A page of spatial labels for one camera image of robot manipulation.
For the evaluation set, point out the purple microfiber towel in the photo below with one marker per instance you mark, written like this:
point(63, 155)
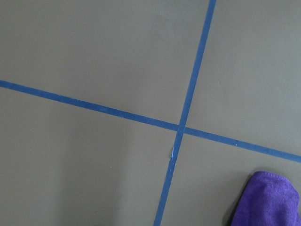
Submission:
point(268, 200)

